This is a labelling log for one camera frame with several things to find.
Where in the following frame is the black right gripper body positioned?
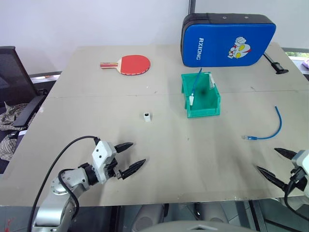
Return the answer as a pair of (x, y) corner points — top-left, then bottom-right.
(288, 168), (309, 192)

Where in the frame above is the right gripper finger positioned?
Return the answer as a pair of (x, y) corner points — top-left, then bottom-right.
(255, 165), (290, 192)
(274, 147), (298, 160)

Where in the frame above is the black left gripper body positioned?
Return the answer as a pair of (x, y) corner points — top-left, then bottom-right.
(104, 154), (123, 181)

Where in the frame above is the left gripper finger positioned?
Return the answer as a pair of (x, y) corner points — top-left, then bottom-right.
(119, 159), (147, 180)
(113, 142), (134, 154)

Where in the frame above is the red table tennis paddle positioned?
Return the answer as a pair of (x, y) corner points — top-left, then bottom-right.
(100, 54), (152, 76)

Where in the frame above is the grey rounded robot body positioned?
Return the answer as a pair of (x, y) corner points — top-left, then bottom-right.
(120, 202), (268, 232)

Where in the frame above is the black rod with foot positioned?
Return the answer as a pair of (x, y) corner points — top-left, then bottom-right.
(263, 52), (289, 75)

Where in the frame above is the green plastic bin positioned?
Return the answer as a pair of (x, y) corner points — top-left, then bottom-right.
(181, 72), (222, 119)

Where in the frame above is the grey side desk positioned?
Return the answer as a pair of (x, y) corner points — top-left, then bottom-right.
(28, 71), (61, 85)

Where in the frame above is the checked cloth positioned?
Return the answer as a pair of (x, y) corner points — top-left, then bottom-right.
(0, 101), (31, 161)

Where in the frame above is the black office chair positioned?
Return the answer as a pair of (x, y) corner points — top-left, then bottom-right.
(0, 45), (48, 131)

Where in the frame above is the blue RXIONG kick pad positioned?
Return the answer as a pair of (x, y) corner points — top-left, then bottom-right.
(181, 13), (277, 68)

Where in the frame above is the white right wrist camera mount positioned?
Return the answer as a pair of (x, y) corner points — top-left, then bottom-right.
(291, 149), (309, 180)

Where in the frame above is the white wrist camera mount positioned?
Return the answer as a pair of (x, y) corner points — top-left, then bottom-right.
(291, 149), (309, 180)
(91, 141), (119, 183)

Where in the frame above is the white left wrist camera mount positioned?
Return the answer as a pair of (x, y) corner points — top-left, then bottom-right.
(91, 141), (119, 183)

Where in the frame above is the blue cable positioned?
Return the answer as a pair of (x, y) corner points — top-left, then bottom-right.
(241, 105), (283, 141)
(189, 68), (203, 106)

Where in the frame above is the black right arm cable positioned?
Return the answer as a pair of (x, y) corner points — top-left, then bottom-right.
(283, 180), (309, 221)

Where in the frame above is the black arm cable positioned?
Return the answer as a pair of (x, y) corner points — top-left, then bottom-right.
(30, 136), (101, 232)
(283, 180), (309, 221)

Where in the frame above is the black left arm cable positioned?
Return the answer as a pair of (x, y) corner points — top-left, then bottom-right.
(30, 136), (101, 232)

